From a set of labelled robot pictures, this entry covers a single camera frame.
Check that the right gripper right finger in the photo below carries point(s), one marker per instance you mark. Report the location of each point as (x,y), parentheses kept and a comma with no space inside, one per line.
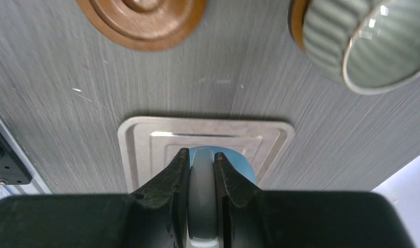
(252,217)

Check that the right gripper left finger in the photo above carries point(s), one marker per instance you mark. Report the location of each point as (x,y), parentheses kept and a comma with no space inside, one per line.
(154,215)

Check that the white mug blue outside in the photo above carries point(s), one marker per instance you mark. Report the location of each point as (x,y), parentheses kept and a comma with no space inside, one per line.
(202,198)

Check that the metal tray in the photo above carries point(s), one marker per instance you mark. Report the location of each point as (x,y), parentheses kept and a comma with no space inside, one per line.
(148,144)

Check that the wooden coaster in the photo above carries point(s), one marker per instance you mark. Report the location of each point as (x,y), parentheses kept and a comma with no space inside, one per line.
(296,14)
(144,25)

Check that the ribbed grey cup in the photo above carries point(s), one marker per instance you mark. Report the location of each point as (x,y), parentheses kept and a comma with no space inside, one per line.
(372,47)

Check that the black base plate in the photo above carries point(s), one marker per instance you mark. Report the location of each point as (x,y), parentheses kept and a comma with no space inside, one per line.
(12,169)

